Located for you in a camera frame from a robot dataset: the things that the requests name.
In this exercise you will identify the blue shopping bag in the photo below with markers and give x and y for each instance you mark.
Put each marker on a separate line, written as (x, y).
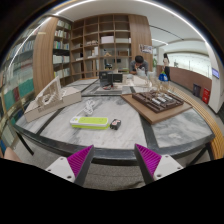
(163, 77)

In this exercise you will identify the red bin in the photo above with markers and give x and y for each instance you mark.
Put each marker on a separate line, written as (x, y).
(206, 96)

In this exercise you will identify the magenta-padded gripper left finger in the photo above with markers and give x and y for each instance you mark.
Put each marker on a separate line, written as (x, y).
(71, 165)

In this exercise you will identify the black charger with red print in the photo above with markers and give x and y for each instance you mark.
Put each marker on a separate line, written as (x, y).
(115, 124)

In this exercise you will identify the dark bookshelf with books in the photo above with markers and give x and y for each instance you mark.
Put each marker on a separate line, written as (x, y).
(61, 50)

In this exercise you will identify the slim black box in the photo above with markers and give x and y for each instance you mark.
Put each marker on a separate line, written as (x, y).
(110, 79)

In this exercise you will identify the person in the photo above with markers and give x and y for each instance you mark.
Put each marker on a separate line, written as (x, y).
(138, 66)
(166, 65)
(11, 155)

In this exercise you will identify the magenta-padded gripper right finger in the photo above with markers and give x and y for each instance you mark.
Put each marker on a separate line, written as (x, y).
(156, 165)

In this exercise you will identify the white architectural model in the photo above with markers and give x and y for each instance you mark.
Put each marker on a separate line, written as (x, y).
(136, 80)

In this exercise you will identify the brown architectural model on board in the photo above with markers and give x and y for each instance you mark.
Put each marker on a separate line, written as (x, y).
(156, 113)

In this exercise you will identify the white and green power strip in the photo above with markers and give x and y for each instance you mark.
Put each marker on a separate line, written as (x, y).
(90, 121)

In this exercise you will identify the wall display screen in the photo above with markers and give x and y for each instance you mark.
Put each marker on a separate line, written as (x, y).
(216, 73)

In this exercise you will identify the glass-fronted bookcase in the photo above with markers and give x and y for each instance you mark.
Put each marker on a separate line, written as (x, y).
(20, 83)

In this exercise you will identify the dark bin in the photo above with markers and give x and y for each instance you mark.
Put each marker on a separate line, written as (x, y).
(196, 90)

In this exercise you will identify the wooden shelf unit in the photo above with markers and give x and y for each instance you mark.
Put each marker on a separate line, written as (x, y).
(103, 43)

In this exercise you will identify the grey flat model base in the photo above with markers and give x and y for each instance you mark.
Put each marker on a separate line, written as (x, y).
(106, 90)

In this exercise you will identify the wall poster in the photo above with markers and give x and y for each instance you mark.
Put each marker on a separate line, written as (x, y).
(145, 49)

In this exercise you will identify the beige architectural model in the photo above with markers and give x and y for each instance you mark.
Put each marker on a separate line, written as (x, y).
(66, 98)

